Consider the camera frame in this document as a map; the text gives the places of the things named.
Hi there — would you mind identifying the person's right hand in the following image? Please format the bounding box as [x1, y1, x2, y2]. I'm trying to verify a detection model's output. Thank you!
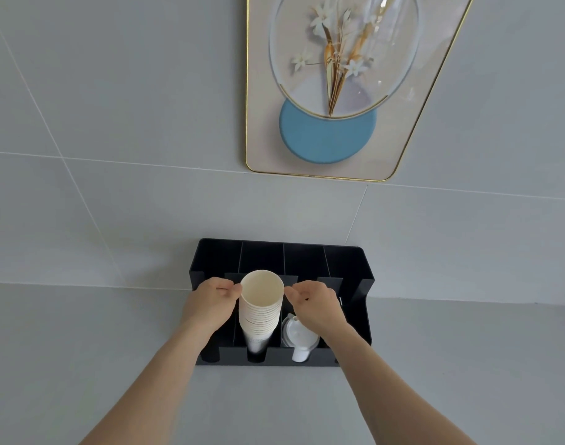
[284, 280, 348, 342]

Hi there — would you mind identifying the person's left hand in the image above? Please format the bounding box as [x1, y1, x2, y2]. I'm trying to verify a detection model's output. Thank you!
[180, 277, 242, 338]

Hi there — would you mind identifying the white paper cup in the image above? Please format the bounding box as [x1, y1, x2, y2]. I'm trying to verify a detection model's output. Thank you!
[240, 269, 285, 313]

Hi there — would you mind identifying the person's left forearm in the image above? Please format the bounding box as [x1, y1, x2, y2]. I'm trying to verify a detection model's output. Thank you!
[80, 320, 210, 445]

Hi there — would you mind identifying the person's right forearm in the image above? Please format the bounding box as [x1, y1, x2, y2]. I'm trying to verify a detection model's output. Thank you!
[323, 322, 478, 445]

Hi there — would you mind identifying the stack of white plastic lids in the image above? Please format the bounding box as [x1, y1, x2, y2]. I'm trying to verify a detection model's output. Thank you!
[281, 313, 320, 364]

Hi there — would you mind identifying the black cup organizer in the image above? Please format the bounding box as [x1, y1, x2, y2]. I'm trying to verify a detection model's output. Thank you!
[189, 238, 375, 367]

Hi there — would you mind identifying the stack of white paper cups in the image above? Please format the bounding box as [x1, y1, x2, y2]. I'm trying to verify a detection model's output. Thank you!
[238, 299, 283, 355]

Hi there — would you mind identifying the gold framed flower picture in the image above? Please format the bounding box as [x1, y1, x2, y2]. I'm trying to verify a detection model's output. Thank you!
[244, 0, 477, 183]

